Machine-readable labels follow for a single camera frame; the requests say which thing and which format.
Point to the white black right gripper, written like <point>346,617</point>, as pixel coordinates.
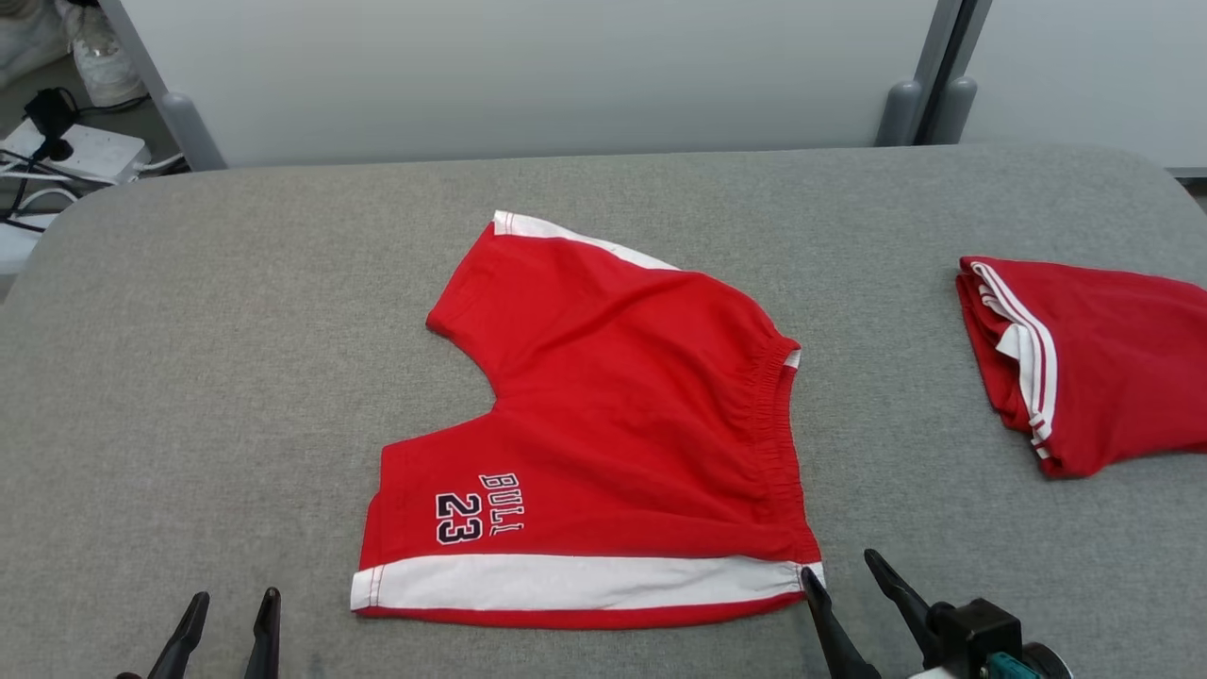
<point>1051,665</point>

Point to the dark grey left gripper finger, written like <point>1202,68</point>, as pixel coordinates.
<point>266,641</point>
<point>184,646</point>

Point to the red white-striped shorts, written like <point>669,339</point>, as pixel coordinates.
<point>613,424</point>

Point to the red Bulls 23 jersey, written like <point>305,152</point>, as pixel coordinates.
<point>1132,358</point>

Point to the white box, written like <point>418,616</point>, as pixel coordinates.
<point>14,245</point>

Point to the white power strip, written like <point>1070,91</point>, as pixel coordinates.
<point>94,151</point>

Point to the black power adapter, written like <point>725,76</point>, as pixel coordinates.
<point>49,113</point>

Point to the white sneaker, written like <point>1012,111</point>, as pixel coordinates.
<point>104,66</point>
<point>28,38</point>

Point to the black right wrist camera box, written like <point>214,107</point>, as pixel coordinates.
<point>971,637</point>

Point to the teal right camera connector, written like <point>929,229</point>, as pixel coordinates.
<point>1004,668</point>

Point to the grey slanted partition post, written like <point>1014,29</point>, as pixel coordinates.
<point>193,132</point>

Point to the grey partition base rail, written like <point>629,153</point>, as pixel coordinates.
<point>1188,173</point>

